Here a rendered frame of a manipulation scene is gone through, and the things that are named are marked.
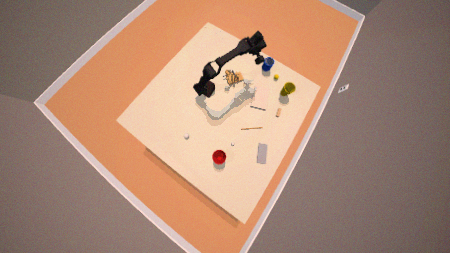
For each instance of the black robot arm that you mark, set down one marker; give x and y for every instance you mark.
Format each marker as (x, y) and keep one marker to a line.
(243, 47)

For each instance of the blue cup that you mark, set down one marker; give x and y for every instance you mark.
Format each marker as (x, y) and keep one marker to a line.
(268, 63)

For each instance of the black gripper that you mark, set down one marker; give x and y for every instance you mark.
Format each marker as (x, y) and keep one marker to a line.
(260, 59)

